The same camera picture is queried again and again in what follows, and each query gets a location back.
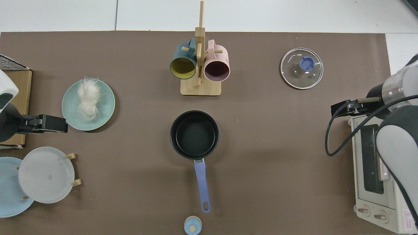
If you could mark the green plate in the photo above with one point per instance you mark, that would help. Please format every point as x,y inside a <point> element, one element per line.
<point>70,104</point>

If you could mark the grey plate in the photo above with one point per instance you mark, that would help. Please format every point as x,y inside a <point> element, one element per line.
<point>45,174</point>

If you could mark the light blue plate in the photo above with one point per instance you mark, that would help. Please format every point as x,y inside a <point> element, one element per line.
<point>8,192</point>

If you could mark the wooden plate rack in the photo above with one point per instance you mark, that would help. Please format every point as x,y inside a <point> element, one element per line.
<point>77,182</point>

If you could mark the dark teal cup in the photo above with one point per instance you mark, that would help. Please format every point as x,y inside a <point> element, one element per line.
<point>183,54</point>

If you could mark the pale toaster oven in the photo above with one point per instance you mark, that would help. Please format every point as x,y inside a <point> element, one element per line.
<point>369,202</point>

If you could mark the brown table cloth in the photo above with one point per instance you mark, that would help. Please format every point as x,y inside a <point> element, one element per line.
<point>261,147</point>

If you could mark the glass lid with blue knob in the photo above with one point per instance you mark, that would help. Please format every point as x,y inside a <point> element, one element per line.
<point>306,63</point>

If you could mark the wooden cup stand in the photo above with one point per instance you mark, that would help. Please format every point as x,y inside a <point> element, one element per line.
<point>200,88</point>

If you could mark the dark grey equipment edge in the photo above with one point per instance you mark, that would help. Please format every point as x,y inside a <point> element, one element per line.
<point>412,6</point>

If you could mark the pink cup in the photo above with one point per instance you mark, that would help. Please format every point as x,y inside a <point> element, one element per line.
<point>217,57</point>

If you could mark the small blue round thing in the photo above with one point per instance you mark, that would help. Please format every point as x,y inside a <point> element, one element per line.
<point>192,226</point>

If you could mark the white vermicelli bundle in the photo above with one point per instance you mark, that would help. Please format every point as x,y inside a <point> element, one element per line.
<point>88,98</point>

